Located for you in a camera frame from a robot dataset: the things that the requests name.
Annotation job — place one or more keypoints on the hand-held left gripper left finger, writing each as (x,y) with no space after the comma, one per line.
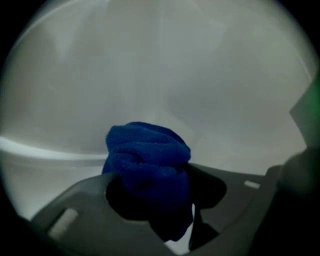
(82,207)

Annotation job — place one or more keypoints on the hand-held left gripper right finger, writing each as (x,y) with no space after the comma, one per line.
(237,200)

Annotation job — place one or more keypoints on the blue cloth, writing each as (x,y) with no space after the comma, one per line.
(150,162)

